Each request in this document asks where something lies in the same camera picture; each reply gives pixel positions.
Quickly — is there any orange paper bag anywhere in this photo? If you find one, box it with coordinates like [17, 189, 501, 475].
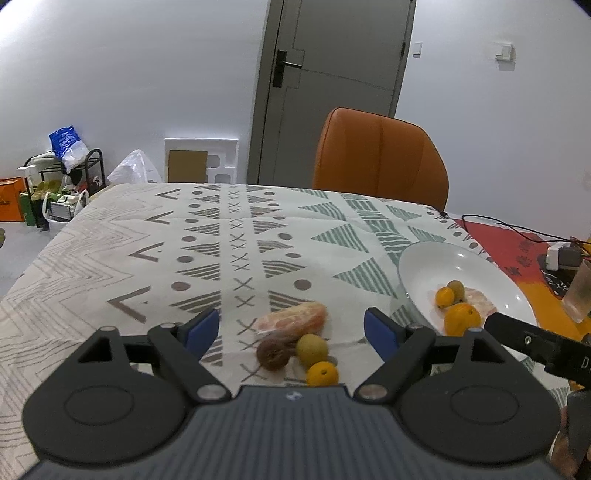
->
[0, 177, 26, 222]

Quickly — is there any red orange mat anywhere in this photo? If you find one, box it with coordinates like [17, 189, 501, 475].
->
[456, 219, 590, 341]

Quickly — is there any green box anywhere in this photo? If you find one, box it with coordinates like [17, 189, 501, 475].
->
[19, 192, 37, 227]

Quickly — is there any white tote bag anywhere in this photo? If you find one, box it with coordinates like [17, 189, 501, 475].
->
[41, 190, 89, 238]

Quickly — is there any pomelo segment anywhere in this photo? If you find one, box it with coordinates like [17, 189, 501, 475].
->
[464, 287, 497, 320]
[253, 301, 328, 336]

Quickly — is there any blue white plastic bag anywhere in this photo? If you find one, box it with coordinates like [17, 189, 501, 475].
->
[49, 125, 89, 174]

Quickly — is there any orange leather chair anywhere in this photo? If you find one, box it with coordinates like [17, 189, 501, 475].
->
[312, 107, 449, 211]

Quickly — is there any white power adapter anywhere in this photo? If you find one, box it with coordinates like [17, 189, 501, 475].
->
[546, 242, 583, 272]

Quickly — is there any black cable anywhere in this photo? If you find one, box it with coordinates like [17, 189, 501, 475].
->
[427, 206, 588, 245]

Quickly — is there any white foam packaging frame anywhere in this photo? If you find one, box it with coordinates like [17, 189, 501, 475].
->
[164, 138, 239, 183]

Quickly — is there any right hand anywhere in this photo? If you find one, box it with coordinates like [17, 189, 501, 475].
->
[550, 407, 591, 479]

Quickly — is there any dark brown passion fruit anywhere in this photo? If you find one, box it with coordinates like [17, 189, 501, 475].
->
[256, 335, 298, 372]

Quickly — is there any clear plastic cup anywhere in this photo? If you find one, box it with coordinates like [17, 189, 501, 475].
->
[562, 260, 591, 323]

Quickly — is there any green kiwi fruit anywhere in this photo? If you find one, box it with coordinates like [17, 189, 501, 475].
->
[295, 334, 329, 369]
[447, 280, 465, 303]

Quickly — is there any small mandarin orange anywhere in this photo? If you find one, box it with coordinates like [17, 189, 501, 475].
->
[435, 286, 456, 309]

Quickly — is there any clear plastic bag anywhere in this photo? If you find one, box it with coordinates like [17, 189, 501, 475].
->
[106, 149, 162, 185]

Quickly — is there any grey door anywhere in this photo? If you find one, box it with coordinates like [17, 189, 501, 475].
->
[246, 1, 416, 187]

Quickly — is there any black metal rack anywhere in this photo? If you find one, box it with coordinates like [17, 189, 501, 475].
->
[22, 148, 107, 227]

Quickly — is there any white ceramic plate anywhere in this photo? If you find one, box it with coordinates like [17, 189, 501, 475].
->
[396, 242, 538, 335]

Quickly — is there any patterned white tablecloth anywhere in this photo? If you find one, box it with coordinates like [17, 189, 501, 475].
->
[1, 184, 484, 479]

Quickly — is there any large orange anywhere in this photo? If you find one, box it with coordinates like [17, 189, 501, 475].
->
[444, 303, 483, 337]

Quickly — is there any black door handle lock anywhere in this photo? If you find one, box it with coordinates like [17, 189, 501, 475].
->
[271, 50, 303, 88]

